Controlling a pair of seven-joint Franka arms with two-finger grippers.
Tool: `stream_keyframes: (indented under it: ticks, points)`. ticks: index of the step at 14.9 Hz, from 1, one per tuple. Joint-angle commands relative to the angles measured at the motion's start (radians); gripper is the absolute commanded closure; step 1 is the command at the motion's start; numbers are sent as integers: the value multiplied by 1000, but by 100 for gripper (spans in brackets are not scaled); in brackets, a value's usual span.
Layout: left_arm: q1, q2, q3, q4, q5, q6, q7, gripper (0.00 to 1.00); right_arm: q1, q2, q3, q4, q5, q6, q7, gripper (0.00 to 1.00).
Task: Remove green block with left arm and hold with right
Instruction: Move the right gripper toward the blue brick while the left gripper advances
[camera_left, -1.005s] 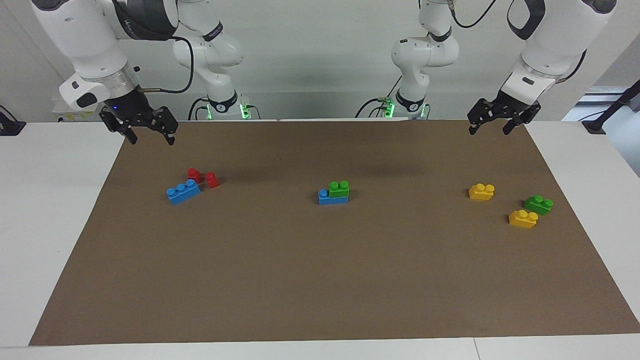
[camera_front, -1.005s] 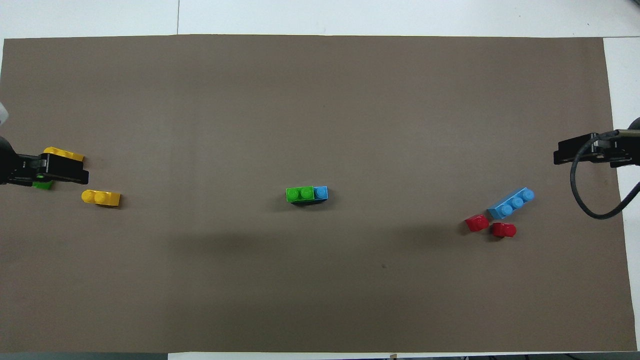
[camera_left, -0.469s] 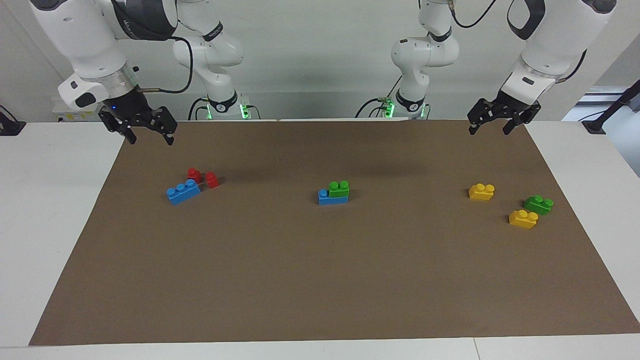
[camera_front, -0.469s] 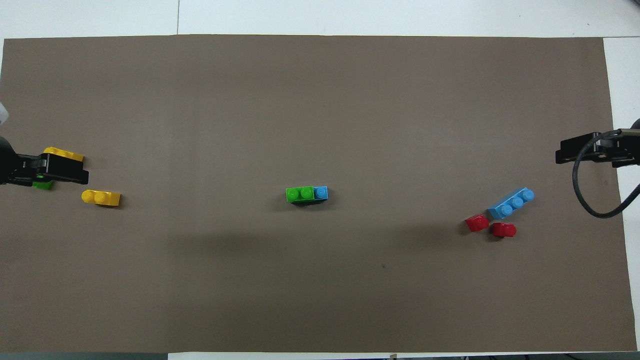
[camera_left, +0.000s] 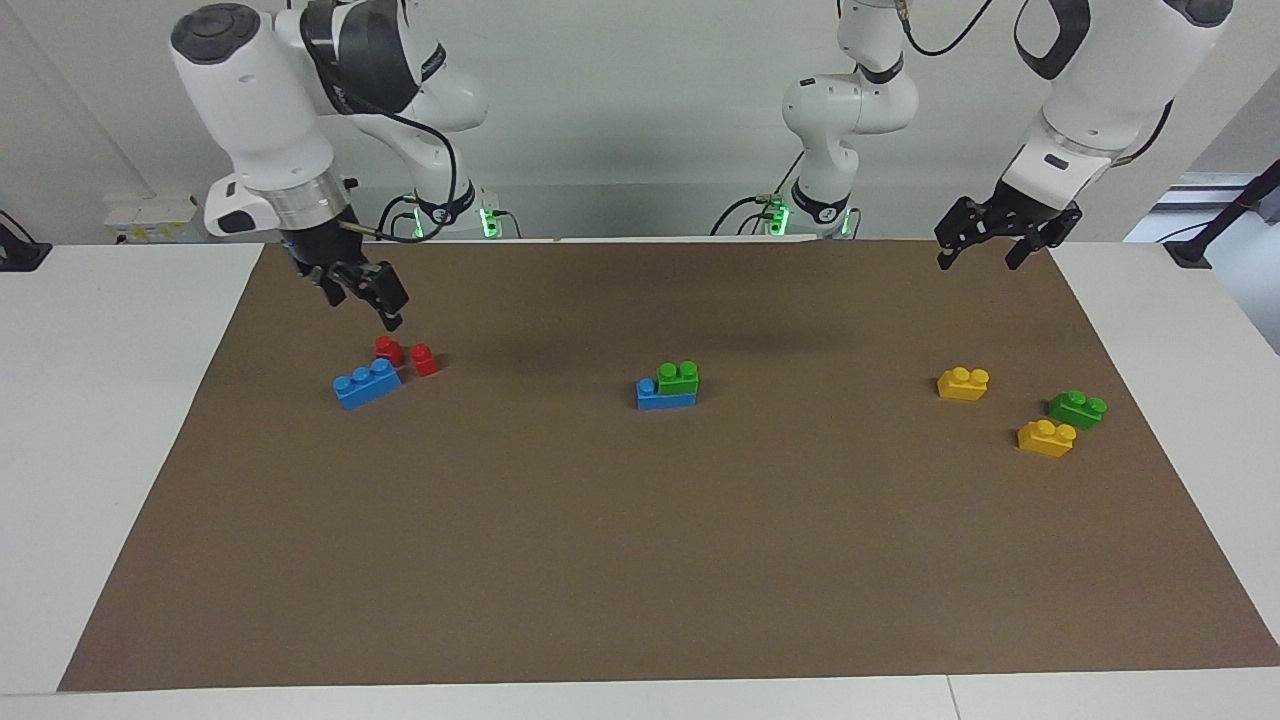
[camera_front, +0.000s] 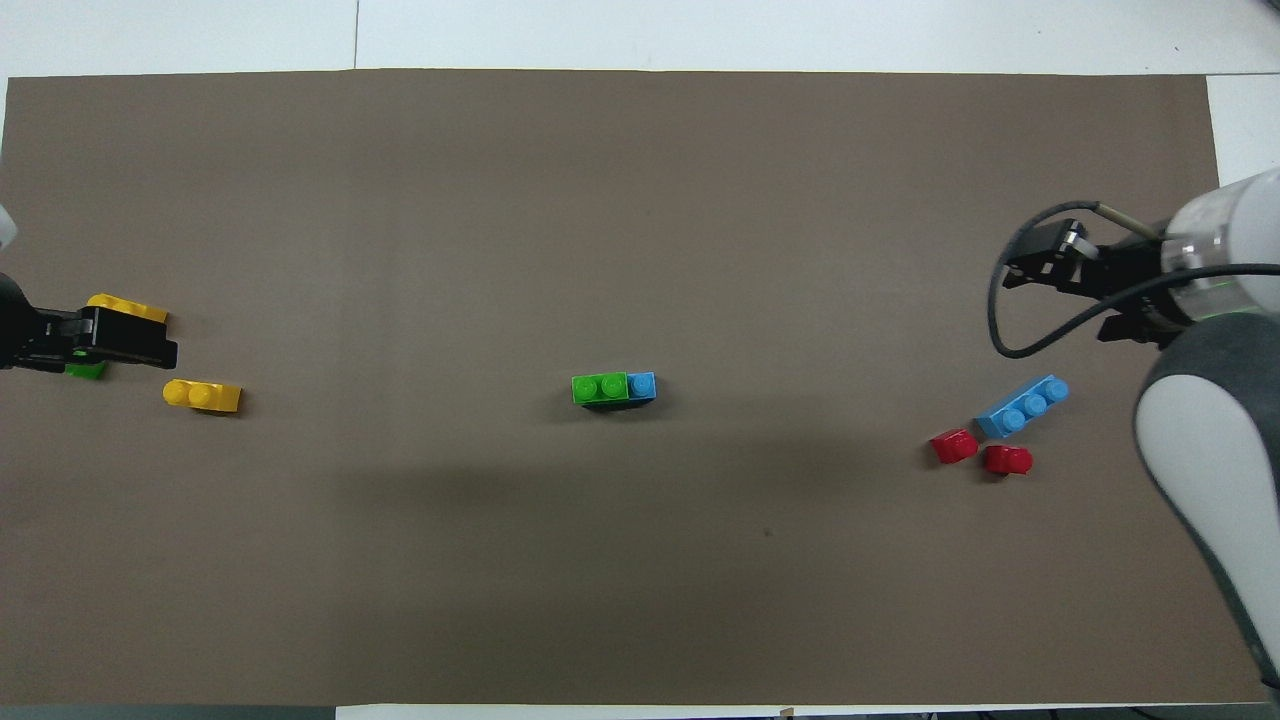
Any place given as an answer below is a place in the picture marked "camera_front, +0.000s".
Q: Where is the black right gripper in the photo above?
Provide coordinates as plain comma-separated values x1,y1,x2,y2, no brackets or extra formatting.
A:
1002,218,1189,347

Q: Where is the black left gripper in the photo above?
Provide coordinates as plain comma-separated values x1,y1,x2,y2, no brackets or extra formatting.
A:
0,274,180,374

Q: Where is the blue three-stud toy block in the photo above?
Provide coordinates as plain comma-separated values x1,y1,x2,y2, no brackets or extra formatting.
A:
974,374,1070,440
580,371,659,410

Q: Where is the yellow two-stud toy block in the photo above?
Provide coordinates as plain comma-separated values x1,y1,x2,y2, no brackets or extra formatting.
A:
162,378,243,415
86,292,170,327

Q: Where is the brown paper table mat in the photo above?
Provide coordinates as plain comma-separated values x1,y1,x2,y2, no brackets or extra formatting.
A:
0,68,1267,709

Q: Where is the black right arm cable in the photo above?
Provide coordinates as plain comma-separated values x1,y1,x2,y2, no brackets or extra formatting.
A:
987,200,1280,360

